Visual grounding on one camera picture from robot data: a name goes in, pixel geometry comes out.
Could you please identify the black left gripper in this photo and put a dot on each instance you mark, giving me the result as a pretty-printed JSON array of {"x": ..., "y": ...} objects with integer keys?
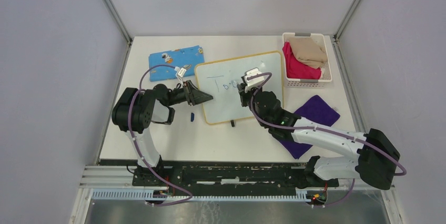
[{"x": 194, "y": 95}]

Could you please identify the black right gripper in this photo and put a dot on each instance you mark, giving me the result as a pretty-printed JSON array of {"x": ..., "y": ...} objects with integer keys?
[{"x": 244, "y": 94}]

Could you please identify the yellow framed whiteboard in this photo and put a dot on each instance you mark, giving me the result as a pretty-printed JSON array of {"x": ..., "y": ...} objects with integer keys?
[{"x": 216, "y": 78}]

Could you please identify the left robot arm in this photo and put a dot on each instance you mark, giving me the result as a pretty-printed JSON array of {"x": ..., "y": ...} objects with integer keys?
[{"x": 137, "y": 109}]

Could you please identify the blue cartoon cloth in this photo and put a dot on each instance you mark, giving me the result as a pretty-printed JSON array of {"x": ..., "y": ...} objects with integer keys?
[{"x": 188, "y": 58}]

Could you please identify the red cloth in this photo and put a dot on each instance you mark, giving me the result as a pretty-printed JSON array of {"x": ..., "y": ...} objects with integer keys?
[{"x": 296, "y": 69}]

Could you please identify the purple cloth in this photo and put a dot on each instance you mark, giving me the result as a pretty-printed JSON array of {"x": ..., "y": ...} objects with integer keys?
[{"x": 317, "y": 110}]

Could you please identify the beige cloth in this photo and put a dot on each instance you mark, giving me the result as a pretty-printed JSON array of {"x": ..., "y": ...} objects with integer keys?
[{"x": 308, "y": 52}]

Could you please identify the white plastic basket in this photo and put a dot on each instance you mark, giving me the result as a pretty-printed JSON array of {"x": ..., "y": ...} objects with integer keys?
[{"x": 326, "y": 71}]

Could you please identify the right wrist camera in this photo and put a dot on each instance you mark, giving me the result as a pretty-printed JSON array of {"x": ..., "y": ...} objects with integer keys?
[{"x": 252, "y": 78}]

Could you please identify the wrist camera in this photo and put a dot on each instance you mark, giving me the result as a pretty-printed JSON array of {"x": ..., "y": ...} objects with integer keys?
[
  {"x": 180, "y": 72},
  {"x": 252, "y": 78}
]

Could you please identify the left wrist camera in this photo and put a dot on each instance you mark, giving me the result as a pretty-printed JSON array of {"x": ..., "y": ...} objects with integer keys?
[{"x": 180, "y": 72}]

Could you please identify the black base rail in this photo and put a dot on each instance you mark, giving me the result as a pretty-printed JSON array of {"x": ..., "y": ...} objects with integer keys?
[{"x": 203, "y": 178}]

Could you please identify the white slotted cable duct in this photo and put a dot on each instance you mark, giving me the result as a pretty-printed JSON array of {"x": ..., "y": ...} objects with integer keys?
[{"x": 158, "y": 195}]

